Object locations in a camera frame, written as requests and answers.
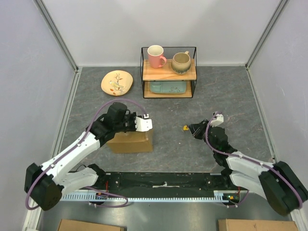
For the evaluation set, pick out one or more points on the brown cardboard express box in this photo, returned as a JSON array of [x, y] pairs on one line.
[[132, 142]]

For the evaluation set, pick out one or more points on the cardboard box bottom right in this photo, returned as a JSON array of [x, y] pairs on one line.
[[255, 225]]

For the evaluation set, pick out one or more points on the cardboard box bottom left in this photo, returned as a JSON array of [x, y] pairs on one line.
[[74, 225]]

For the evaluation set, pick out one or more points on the grey slotted cable duct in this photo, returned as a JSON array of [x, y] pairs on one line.
[[92, 196]]

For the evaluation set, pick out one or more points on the yellow utility knife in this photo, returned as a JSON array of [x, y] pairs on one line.
[[185, 128]]

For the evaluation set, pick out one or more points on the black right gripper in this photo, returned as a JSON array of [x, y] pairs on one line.
[[196, 129]]

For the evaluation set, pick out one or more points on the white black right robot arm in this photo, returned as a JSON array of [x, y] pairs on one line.
[[276, 183]]

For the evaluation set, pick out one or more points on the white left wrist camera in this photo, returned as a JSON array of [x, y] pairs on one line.
[[143, 123]]

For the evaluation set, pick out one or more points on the beige stoneware mug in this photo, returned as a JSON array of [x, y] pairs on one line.
[[181, 63]]

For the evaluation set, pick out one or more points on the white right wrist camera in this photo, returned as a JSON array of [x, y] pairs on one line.
[[217, 120]]

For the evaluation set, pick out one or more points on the pink ceramic mug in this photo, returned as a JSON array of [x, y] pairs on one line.
[[156, 56]]

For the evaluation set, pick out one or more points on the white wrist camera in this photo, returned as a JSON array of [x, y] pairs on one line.
[[217, 120], [143, 123]]

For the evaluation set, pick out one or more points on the black wire wooden shelf rack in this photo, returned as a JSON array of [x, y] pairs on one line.
[[165, 73]]

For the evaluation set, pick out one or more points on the beige plate with bird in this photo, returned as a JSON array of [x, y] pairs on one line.
[[117, 83]]

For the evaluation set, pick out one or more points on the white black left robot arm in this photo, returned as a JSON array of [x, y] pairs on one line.
[[45, 184]]

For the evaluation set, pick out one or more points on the teal rectangular ceramic tray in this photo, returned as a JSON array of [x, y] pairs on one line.
[[168, 87]]

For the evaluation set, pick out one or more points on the aluminium frame rail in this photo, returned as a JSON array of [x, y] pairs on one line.
[[56, 33]]

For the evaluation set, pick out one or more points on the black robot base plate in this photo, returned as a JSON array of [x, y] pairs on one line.
[[133, 183]]

